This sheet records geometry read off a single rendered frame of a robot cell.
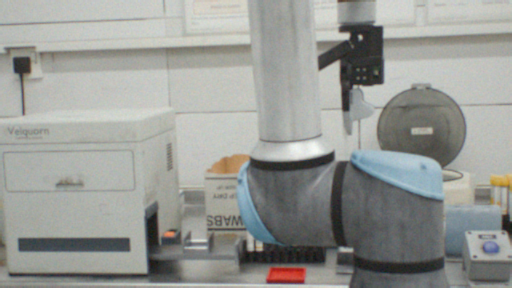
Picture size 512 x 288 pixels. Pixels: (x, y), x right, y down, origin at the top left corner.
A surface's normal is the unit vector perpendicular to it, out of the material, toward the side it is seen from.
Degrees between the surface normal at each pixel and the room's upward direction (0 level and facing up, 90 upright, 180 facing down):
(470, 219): 90
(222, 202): 88
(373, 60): 89
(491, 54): 90
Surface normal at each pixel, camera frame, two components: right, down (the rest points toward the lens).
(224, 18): -0.13, 0.18
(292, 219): -0.33, 0.34
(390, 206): -0.33, 0.06
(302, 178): 0.17, 0.20
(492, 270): -0.10, 0.62
